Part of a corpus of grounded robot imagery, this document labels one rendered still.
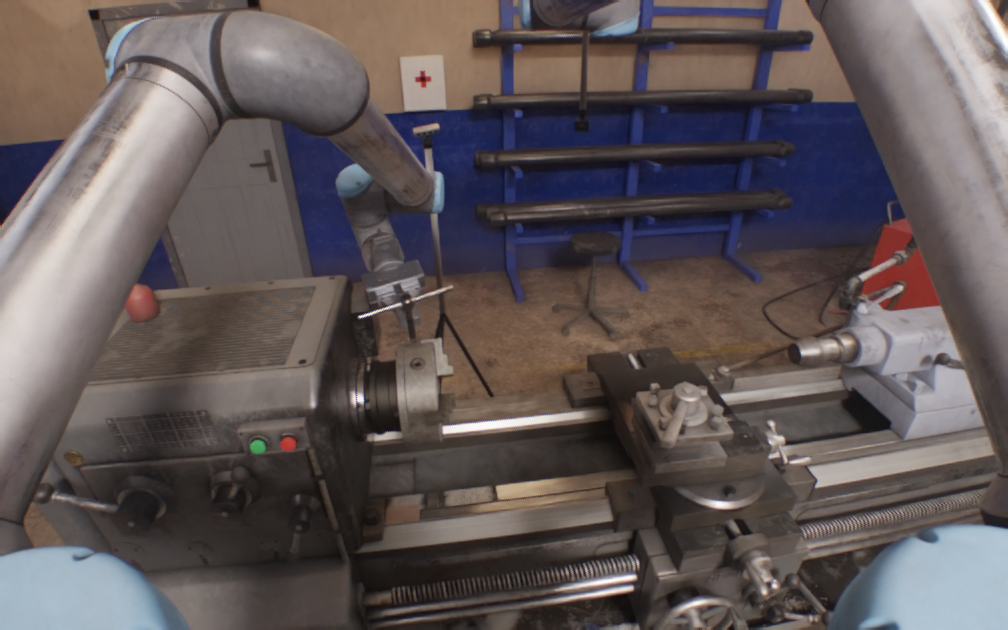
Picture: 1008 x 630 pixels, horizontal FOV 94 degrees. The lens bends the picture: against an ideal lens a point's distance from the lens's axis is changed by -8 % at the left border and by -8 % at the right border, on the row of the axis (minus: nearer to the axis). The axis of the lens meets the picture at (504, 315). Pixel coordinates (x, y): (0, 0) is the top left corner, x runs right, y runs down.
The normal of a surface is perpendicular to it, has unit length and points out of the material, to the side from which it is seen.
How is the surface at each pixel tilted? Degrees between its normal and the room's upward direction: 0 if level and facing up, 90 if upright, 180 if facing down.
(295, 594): 32
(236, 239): 90
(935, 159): 80
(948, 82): 62
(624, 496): 0
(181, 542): 90
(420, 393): 52
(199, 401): 45
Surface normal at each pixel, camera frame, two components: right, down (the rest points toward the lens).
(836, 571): -0.02, -0.87
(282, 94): 0.40, 0.71
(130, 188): 0.84, -0.24
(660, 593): 0.14, 0.49
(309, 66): 0.64, 0.19
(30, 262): 0.47, -0.44
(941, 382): 0.11, 0.09
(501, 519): 0.06, -0.41
